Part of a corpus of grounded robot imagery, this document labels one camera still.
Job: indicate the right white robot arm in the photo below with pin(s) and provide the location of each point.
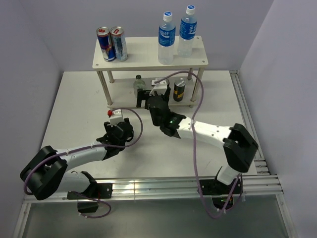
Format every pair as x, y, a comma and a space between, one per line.
238, 144

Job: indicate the blue red energy can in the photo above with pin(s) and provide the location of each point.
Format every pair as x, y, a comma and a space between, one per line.
105, 42

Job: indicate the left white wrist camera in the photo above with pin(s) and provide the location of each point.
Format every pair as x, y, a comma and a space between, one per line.
115, 117

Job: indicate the sports drink bottle blue label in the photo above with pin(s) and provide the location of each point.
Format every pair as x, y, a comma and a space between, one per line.
166, 39

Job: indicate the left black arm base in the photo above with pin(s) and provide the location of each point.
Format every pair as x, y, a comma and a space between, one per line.
89, 200

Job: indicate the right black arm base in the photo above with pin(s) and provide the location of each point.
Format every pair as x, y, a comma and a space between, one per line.
215, 188

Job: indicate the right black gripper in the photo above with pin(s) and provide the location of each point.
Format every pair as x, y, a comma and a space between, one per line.
142, 94

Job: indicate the water bottle blue label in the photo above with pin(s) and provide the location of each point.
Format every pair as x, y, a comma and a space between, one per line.
187, 31

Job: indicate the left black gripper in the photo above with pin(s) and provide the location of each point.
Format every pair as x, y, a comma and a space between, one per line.
109, 129

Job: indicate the silver blue energy can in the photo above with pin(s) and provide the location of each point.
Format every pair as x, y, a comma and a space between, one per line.
118, 38

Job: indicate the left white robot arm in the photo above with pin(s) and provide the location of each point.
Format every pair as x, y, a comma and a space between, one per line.
49, 171

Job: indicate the white two-tier shelf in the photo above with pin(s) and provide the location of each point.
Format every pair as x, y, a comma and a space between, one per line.
117, 77

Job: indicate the clear glass bottle green cap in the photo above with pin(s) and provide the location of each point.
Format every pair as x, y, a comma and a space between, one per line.
139, 83

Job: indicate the aluminium frame rail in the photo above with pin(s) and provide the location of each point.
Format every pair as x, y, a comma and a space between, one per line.
154, 189

